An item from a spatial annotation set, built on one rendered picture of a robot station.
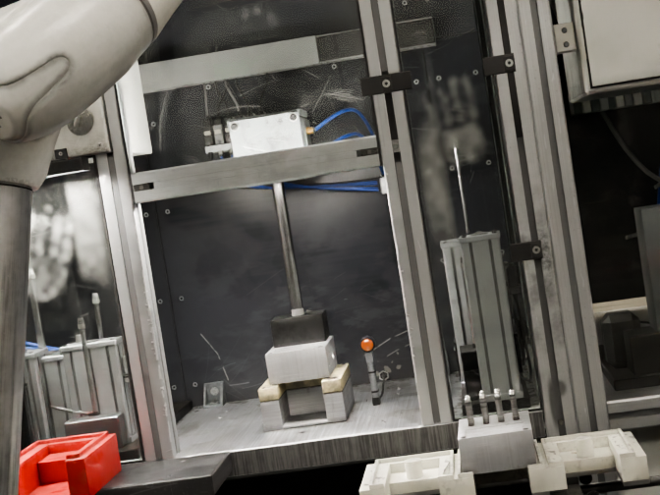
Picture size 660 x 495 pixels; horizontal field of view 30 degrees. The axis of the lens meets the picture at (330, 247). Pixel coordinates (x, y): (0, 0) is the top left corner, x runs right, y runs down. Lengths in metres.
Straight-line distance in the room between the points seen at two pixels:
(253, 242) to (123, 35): 1.07
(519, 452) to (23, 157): 0.72
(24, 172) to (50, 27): 0.19
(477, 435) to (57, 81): 0.74
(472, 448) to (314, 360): 0.40
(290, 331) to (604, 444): 0.55
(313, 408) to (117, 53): 0.94
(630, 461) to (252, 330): 0.87
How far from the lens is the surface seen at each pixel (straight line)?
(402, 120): 1.77
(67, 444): 1.84
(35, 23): 1.19
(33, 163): 1.32
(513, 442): 1.60
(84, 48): 1.19
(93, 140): 1.83
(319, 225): 2.21
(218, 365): 2.27
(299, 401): 2.00
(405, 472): 1.73
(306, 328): 1.98
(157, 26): 1.25
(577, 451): 1.70
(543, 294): 1.79
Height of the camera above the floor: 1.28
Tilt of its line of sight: 3 degrees down
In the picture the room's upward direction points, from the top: 9 degrees counter-clockwise
